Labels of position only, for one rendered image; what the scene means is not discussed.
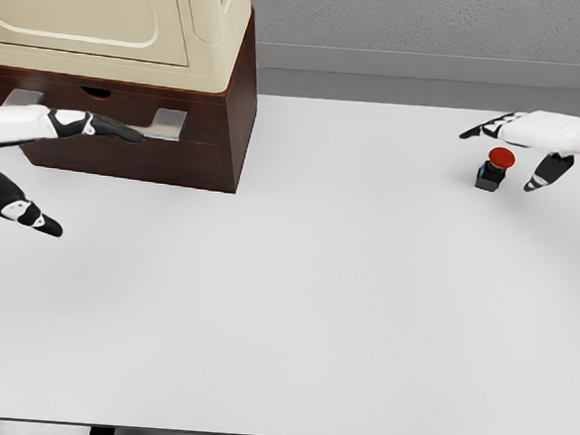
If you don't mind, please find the cream cabinet upper body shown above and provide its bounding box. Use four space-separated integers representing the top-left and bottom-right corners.
0 0 252 98

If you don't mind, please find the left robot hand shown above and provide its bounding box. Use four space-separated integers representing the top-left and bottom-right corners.
0 100 148 244

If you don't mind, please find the brown wooden cabinet base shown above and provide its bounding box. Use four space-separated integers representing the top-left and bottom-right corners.
0 0 265 196

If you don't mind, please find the brown drawer with metal handle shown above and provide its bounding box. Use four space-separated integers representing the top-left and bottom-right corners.
0 72 230 148

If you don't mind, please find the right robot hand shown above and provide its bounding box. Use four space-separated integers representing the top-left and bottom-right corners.
455 104 580 197

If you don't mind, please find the red button switch black base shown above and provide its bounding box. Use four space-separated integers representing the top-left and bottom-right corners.
473 145 517 193

